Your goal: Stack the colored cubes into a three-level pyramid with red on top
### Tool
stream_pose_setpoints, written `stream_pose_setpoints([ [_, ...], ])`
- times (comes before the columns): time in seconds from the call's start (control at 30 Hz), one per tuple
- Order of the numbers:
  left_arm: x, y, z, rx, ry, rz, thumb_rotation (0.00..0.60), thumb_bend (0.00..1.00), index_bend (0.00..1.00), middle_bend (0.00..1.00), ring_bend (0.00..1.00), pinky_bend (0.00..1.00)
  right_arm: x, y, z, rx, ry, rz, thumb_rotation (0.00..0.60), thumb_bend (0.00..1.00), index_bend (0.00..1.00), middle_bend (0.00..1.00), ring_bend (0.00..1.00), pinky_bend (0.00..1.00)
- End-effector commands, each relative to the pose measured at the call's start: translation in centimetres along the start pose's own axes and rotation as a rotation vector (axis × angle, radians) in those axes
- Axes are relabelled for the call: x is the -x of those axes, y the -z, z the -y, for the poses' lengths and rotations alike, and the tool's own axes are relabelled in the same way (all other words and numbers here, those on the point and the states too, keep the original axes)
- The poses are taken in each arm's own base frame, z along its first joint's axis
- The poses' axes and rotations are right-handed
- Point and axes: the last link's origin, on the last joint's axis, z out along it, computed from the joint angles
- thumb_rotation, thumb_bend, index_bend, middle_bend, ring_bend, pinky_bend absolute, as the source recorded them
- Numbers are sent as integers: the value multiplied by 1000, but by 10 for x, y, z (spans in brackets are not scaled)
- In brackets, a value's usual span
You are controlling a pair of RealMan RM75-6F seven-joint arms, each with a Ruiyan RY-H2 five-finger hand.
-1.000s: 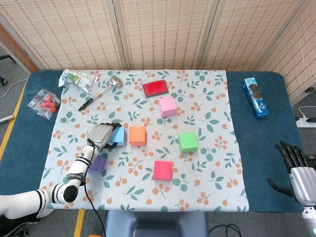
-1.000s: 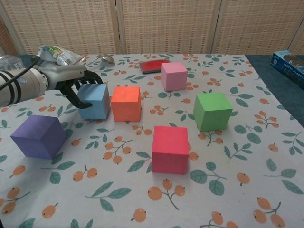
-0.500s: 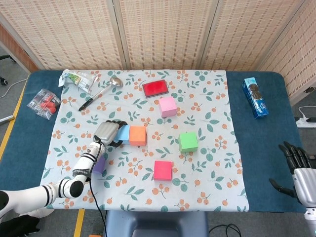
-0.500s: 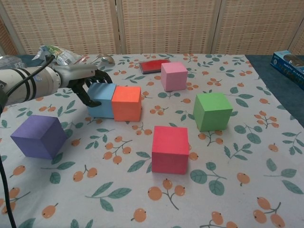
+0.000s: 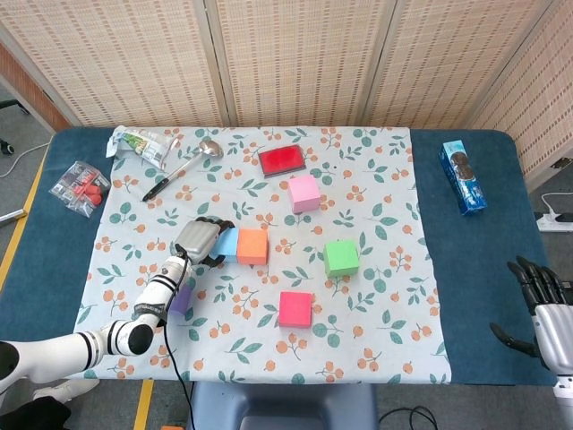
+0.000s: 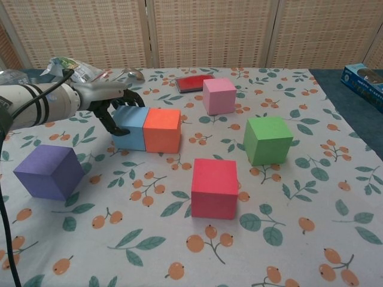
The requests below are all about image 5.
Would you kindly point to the light pink foam cube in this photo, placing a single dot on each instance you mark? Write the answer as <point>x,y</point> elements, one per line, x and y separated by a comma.
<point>303,192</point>

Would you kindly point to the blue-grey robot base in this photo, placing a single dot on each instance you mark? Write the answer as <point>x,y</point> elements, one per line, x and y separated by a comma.
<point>277,403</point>

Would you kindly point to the black office chair base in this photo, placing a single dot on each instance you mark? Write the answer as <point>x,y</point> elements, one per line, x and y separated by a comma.
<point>13,105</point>

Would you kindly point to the crumpled snack bag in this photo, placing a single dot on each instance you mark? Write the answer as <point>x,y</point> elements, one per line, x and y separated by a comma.
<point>139,143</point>

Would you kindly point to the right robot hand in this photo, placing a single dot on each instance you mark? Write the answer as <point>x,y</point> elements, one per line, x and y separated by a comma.
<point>557,340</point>

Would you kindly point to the red ink stamp pad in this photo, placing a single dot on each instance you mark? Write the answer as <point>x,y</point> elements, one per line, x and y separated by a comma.
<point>281,161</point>

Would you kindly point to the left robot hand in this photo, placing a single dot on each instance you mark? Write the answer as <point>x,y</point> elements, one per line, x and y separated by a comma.
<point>197,239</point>

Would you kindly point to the green foam cube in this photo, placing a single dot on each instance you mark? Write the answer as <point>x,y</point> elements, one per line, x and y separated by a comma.
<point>341,259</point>

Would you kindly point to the bamboo folding screen panel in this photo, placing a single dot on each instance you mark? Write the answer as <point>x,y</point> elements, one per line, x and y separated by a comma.
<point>300,58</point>
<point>541,112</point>
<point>456,58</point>
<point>125,58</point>

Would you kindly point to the orange foam cube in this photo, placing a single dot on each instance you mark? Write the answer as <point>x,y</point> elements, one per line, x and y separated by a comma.
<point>251,246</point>

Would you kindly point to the plastic bag with red caps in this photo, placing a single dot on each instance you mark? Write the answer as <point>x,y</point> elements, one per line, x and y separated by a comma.
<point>80,186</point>

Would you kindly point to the light blue foam cube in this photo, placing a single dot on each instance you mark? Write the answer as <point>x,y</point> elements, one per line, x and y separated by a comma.
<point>228,246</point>

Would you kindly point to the blue cookie box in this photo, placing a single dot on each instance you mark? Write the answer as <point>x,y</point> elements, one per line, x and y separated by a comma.
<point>463,179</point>

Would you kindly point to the metal bar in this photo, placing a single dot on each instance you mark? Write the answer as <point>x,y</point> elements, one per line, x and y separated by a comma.
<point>11,216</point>

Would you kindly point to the floral tablecloth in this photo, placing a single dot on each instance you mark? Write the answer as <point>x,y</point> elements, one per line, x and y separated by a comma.
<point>250,349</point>

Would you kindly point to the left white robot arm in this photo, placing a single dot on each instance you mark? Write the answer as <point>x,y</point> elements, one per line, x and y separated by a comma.
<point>152,295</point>

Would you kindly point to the white power strip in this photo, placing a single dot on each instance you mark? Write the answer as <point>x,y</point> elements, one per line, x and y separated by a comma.
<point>555,223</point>

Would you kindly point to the purple foam cube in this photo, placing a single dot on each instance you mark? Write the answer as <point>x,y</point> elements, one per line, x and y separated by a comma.
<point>182,300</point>

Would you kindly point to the red foam cube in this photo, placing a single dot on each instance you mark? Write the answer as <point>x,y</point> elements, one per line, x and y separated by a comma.
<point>294,309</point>

